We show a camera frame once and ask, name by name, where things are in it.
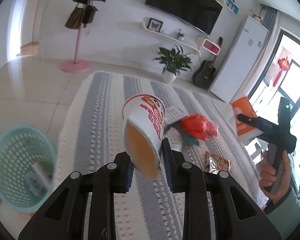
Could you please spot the pink coat stand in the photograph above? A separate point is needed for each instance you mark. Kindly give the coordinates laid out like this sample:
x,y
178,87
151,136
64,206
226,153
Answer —
x,y
76,65

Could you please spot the orange snack wrapper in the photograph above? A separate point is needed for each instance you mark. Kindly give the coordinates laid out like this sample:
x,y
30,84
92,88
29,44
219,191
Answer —
x,y
214,163

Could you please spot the framed butterfly picture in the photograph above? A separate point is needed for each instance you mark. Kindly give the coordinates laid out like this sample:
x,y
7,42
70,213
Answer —
x,y
154,25

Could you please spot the red plastic bag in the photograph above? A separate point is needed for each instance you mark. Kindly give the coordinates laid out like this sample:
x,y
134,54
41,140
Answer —
x,y
198,126

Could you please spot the red chinese knot decoration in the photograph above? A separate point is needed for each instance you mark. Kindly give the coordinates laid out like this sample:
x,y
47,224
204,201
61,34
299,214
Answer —
x,y
284,66

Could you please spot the potted green plant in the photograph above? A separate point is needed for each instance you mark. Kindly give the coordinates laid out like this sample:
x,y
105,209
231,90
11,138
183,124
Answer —
x,y
174,61

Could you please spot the right hand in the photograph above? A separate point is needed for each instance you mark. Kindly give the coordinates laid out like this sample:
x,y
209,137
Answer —
x,y
268,177

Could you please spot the small figurine on shelf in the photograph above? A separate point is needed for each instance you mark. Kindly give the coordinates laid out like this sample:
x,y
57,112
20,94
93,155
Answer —
x,y
180,35

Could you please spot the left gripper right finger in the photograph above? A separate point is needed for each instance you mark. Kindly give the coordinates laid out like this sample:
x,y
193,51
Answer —
x,y
216,206

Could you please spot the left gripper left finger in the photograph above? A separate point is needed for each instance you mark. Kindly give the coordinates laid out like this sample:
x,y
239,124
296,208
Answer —
x,y
83,202

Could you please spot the black acoustic guitar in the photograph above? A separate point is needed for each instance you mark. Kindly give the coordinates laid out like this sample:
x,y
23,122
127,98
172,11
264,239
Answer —
x,y
203,77

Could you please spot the teal plastic waste basket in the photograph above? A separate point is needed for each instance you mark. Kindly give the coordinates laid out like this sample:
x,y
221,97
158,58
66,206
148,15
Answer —
x,y
27,165

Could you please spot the white air conditioner cabinet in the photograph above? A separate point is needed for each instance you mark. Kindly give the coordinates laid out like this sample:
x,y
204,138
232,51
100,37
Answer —
x,y
239,60

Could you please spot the brown hanging handbag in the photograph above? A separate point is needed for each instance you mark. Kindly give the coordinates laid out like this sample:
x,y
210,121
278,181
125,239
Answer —
x,y
81,16

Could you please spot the instant noodle cup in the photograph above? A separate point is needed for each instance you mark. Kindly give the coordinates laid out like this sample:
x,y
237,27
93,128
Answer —
x,y
143,132

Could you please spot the black television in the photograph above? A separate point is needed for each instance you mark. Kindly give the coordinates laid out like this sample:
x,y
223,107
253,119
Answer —
x,y
201,14

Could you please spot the green sleeve right forearm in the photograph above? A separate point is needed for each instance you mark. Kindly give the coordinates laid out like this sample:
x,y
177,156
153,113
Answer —
x,y
285,214

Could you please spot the white wavy wall shelf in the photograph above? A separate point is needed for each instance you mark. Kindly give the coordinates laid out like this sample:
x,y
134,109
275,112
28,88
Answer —
x,y
195,49

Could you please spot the red white wall box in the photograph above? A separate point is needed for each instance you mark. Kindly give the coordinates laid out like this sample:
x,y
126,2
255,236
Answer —
x,y
211,46

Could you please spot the orange paper cup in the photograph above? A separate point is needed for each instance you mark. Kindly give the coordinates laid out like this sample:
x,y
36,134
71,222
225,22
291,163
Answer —
x,y
243,110

